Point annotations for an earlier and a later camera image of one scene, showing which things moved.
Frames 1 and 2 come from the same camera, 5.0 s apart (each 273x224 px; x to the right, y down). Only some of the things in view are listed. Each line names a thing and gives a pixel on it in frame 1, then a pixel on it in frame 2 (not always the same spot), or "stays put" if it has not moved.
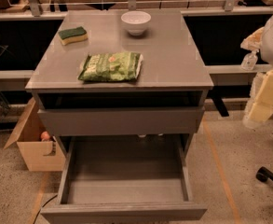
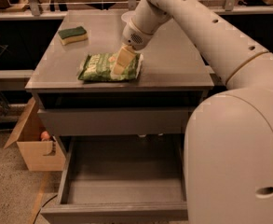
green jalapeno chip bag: x=112 y=66 stays put
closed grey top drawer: x=120 y=121 stays put
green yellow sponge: x=72 y=35 stays put
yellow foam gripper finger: x=270 y=93 to x=136 y=39
